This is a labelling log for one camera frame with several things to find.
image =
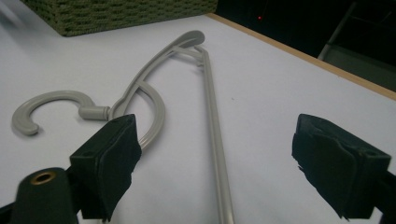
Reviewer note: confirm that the grey metal stand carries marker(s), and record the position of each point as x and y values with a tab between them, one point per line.
358	53

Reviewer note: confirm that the green woven basket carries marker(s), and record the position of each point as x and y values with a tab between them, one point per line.
121	14

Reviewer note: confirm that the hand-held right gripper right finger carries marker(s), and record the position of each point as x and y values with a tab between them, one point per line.
339	165

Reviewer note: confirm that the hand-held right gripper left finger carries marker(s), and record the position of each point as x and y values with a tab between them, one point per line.
106	165

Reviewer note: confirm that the grey plastic clothes hanger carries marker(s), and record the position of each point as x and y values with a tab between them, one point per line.
214	130

